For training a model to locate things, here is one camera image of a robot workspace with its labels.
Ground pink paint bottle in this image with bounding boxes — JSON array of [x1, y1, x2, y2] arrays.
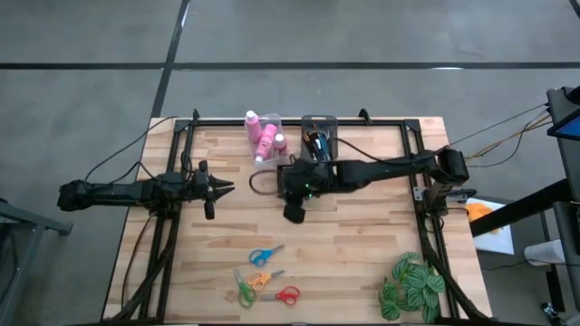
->
[[254, 123, 278, 164], [244, 110, 264, 145]]

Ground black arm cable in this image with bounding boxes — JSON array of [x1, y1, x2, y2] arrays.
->
[[84, 115, 200, 183]]

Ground green striped potted plant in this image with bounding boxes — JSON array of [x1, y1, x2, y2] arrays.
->
[[378, 251, 447, 324]]

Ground orange-handled scissors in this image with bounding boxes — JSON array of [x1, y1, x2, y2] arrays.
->
[[246, 269, 285, 292]]

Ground white paper sheet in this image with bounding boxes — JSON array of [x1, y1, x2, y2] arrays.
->
[[466, 197, 516, 255]]

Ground black table frame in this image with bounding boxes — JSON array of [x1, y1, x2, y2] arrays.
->
[[108, 108, 490, 325]]

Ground clear plastic bin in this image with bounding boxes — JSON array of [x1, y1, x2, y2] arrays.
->
[[243, 112, 291, 169]]

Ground orange object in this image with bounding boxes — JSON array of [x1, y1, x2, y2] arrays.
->
[[468, 202, 495, 223]]

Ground white paper roll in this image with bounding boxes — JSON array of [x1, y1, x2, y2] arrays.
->
[[524, 238, 566, 266]]

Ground grey translucent plastic bin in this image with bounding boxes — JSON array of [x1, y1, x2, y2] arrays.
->
[[300, 114, 339, 163]]

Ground blue-handled scissors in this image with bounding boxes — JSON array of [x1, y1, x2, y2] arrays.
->
[[248, 244, 285, 268]]

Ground grey metal cart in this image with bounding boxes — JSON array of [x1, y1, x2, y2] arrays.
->
[[0, 198, 73, 326]]

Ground large black-handled powder brush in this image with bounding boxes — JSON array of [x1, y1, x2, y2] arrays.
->
[[306, 135, 322, 162]]

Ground yellow floor cable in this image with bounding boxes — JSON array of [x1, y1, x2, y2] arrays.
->
[[450, 102, 552, 169]]

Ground black camera cable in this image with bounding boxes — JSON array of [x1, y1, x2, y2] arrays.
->
[[248, 168, 281, 197]]

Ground red-handled scissors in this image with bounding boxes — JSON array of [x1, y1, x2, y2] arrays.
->
[[258, 285, 301, 307]]

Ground black mesh plastic basket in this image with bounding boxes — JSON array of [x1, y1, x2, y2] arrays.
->
[[275, 162, 292, 197]]

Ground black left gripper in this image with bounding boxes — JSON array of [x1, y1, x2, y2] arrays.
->
[[190, 170, 237, 221]]

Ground monitor with blue screen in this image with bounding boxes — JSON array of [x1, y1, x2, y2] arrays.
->
[[546, 106, 580, 141]]

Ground green-handled scissors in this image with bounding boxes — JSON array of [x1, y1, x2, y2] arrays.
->
[[233, 268, 257, 309]]

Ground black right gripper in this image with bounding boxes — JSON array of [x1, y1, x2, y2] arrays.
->
[[281, 158, 340, 225]]

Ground black stand beam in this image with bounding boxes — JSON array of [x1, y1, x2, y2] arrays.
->
[[469, 178, 575, 238]]

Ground brown cable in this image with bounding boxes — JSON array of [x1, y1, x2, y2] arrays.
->
[[121, 212, 155, 309]]

